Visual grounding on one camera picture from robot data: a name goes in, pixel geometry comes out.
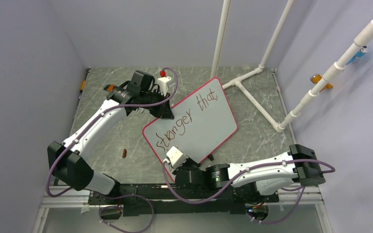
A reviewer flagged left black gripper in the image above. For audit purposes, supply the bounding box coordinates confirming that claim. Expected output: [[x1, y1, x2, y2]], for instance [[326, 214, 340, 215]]
[[140, 88, 172, 118]]

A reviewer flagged red framed whiteboard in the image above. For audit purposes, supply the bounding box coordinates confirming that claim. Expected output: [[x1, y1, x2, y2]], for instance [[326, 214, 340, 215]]
[[142, 77, 238, 163]]

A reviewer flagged red marker cap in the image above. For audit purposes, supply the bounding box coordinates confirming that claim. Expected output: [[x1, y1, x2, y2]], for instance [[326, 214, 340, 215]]
[[122, 149, 127, 158]]

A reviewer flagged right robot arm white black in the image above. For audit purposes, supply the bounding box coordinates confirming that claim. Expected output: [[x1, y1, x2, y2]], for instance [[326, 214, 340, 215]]
[[175, 144, 325, 201]]

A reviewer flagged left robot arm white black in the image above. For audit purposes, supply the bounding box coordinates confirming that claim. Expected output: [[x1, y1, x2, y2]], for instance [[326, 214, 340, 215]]
[[45, 67, 179, 204]]

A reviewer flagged orange black small object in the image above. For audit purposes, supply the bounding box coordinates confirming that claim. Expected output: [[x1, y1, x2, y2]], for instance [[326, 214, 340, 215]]
[[104, 84, 116, 93]]

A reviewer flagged white PVC pipe right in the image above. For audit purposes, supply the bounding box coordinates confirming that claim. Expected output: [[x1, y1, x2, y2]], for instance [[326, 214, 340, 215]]
[[274, 19, 373, 133]]

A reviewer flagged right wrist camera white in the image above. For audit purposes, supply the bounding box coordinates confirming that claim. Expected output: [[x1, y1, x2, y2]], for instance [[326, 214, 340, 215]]
[[164, 146, 188, 170]]

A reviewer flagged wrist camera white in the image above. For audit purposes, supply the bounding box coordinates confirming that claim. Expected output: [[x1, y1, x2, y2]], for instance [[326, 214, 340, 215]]
[[156, 70, 175, 97], [164, 146, 188, 170]]

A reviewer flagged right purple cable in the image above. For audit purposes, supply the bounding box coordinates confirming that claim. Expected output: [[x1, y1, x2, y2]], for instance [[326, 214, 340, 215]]
[[161, 159, 336, 205]]

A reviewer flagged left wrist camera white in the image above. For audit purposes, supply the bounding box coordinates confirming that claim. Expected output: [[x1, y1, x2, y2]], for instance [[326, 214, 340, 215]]
[[156, 70, 175, 97]]

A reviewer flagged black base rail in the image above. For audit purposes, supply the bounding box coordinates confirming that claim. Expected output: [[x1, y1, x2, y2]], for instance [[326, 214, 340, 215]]
[[40, 182, 322, 216]]

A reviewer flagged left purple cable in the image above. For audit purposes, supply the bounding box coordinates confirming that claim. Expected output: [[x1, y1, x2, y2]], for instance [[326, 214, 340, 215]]
[[45, 67, 179, 198]]

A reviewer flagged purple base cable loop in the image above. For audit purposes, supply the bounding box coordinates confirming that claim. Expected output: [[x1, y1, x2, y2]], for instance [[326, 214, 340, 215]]
[[98, 193, 155, 233]]

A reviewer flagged white PVC pipe frame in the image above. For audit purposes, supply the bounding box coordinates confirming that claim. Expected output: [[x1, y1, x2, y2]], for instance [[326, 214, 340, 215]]
[[207, 0, 312, 133]]

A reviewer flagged orange clamp on wall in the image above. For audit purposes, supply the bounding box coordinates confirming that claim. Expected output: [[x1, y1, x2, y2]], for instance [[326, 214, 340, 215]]
[[310, 74, 333, 92]]

